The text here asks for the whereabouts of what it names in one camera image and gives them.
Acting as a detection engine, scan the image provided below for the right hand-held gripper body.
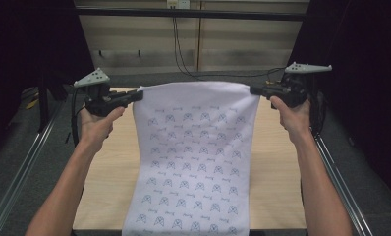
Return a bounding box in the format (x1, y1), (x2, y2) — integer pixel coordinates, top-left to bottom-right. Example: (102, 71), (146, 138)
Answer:
(270, 61), (333, 109)

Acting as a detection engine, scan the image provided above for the person's right hand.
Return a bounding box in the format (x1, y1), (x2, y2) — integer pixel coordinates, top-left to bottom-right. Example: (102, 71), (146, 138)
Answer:
(269, 95), (312, 144)

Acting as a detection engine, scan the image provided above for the white wall outlet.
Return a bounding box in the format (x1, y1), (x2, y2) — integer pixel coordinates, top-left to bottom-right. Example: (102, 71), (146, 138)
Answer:
(166, 0), (192, 10)

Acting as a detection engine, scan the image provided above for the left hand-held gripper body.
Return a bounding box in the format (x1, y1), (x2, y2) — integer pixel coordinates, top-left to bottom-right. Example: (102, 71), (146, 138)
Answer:
(73, 67), (121, 117)

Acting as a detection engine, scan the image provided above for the metal floor rail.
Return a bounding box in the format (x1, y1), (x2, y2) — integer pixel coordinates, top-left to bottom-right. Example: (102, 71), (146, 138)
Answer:
(0, 100), (64, 236)
(312, 134), (375, 236)

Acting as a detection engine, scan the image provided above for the black horizontal bar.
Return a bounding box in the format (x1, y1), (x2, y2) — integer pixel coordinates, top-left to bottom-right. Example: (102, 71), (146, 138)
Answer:
(75, 7), (308, 23)

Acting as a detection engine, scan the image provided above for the white printed towel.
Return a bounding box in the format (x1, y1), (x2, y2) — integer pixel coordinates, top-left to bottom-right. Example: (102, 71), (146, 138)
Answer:
(121, 80), (262, 236)

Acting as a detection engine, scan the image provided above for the black curtain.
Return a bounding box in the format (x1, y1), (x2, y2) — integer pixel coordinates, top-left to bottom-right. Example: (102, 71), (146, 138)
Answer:
(0, 0), (100, 158)
(281, 0), (391, 206)

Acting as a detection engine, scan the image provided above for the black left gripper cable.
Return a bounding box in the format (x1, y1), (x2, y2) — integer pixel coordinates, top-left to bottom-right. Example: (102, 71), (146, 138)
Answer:
(70, 88), (88, 148)

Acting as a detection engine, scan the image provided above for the black wall cable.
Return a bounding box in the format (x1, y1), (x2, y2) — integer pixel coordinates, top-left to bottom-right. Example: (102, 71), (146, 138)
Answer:
(171, 15), (287, 82)

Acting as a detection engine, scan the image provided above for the black metal stand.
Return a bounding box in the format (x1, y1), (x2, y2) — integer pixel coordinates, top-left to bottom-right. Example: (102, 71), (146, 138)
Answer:
(36, 74), (51, 134)

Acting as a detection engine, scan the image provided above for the yellow floor object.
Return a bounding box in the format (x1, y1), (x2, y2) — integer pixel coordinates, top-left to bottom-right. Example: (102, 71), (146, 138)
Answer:
(25, 97), (40, 111)

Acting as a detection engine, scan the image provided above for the person's left hand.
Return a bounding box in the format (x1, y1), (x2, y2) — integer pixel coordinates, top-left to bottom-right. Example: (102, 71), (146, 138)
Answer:
(79, 105), (126, 151)

